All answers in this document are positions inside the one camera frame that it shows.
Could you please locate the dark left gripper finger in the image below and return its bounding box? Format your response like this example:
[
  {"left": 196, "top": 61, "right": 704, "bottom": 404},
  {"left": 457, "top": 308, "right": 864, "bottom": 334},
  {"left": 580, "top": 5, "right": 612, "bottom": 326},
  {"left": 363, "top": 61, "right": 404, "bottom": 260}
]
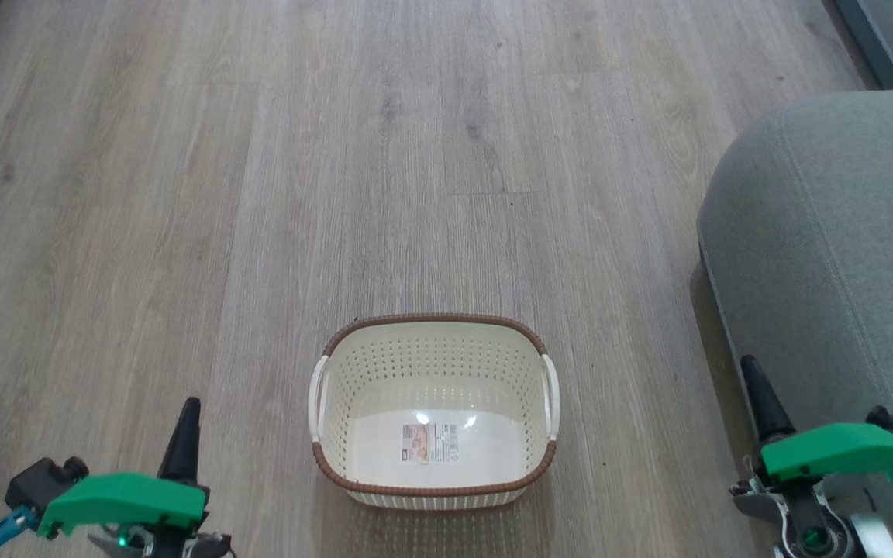
[{"left": 157, "top": 398, "right": 212, "bottom": 489}]

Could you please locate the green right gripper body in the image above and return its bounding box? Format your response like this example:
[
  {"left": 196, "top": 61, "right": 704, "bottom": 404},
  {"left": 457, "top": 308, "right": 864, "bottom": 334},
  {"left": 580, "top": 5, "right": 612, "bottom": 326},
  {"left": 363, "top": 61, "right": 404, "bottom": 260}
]
[{"left": 760, "top": 422, "right": 893, "bottom": 486}]

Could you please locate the printed basket label sticker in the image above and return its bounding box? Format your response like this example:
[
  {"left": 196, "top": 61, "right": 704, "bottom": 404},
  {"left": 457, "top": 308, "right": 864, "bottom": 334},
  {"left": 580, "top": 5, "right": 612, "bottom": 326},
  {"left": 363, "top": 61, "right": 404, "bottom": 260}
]
[{"left": 402, "top": 422, "right": 460, "bottom": 464}]

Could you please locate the grey fabric sofa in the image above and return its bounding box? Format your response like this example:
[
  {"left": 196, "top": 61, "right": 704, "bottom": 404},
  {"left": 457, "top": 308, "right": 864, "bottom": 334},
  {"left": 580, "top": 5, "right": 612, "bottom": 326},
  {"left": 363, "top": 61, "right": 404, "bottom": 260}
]
[{"left": 695, "top": 90, "right": 893, "bottom": 558}]

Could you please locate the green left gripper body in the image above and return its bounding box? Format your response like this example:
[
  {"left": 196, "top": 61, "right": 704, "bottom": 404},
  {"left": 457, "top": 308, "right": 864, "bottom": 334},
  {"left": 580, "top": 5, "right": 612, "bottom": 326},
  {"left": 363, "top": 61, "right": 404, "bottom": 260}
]
[{"left": 36, "top": 472, "right": 208, "bottom": 540}]

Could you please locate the blue left camera cable plug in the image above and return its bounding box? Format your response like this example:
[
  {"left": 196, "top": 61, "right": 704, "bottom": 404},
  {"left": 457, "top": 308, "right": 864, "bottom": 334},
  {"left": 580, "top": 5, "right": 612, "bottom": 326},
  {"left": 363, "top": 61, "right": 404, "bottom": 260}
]
[{"left": 0, "top": 504, "right": 38, "bottom": 558}]

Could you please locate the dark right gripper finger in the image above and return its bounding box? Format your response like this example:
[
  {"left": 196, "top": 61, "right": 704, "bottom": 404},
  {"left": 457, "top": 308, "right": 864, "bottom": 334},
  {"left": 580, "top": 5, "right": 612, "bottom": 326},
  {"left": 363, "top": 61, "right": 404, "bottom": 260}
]
[{"left": 739, "top": 355, "right": 797, "bottom": 445}]

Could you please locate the cream laundry basket brown rim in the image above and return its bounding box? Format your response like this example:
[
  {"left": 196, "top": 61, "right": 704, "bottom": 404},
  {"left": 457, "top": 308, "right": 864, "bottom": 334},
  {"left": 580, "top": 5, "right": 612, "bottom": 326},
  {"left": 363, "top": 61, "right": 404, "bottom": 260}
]
[{"left": 308, "top": 313, "right": 562, "bottom": 511}]

